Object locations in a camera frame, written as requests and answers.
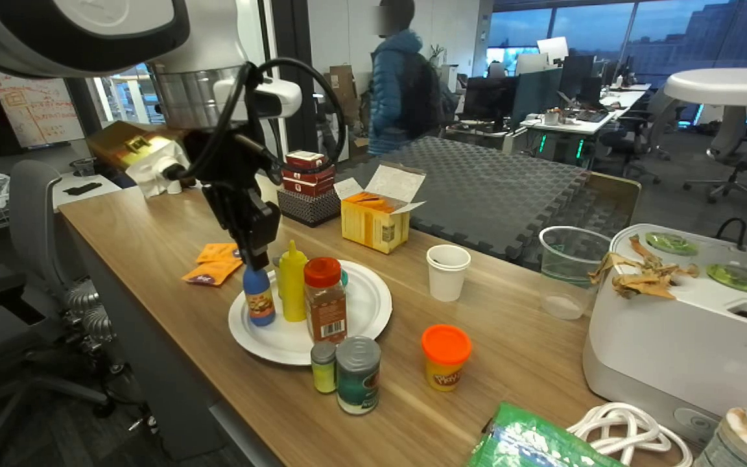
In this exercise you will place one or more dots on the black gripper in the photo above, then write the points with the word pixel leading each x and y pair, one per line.
pixel 225 167

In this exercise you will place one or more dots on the yellow mustard bottle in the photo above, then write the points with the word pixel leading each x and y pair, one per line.
pixel 290 283

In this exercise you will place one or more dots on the blue cap figure bottle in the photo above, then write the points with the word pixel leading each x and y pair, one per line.
pixel 256 297

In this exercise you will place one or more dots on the red lid spice jar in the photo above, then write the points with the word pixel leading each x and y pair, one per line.
pixel 326 316

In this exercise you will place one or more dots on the orange lid play-doh tub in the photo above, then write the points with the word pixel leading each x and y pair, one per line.
pixel 447 350

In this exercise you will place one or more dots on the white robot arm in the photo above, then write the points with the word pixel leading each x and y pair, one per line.
pixel 204 84

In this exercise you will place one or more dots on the white round plate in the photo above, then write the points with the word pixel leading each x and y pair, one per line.
pixel 289 344

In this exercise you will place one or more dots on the right orange tea packet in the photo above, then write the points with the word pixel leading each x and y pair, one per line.
pixel 217 251

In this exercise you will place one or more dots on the orange tea packet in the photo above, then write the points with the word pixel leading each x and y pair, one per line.
pixel 210 272
pixel 217 251

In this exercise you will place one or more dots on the left orange tea packet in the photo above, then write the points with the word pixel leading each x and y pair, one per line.
pixel 210 272

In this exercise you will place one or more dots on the patterned grey box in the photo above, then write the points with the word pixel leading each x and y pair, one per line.
pixel 309 210

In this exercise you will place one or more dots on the middle red box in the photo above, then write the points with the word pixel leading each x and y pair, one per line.
pixel 306 174

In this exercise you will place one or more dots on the red box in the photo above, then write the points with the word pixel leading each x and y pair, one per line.
pixel 306 174
pixel 306 158
pixel 306 188

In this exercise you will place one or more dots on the bottom red box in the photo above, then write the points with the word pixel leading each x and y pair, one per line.
pixel 306 188

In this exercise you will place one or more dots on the top red box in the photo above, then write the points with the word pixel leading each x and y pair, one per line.
pixel 306 158

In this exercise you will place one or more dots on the open yellow cardboard box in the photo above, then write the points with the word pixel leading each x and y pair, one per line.
pixel 377 214

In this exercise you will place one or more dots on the small yellow-green can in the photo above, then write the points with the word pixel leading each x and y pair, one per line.
pixel 322 367

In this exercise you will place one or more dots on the large green label can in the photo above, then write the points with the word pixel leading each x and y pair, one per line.
pixel 359 375

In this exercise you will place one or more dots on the white paper cup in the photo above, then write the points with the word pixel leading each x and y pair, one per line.
pixel 447 271

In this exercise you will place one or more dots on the person in blue jacket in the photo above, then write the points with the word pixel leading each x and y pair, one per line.
pixel 405 92

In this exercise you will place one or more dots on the clear plastic cup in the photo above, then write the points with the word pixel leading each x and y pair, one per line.
pixel 568 261

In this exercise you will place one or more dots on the green snack bag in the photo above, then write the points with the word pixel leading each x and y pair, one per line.
pixel 522 438

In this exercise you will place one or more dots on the white appliance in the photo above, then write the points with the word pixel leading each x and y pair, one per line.
pixel 670 327

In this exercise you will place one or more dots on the brown wrist camera box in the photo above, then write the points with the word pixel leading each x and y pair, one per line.
pixel 138 154

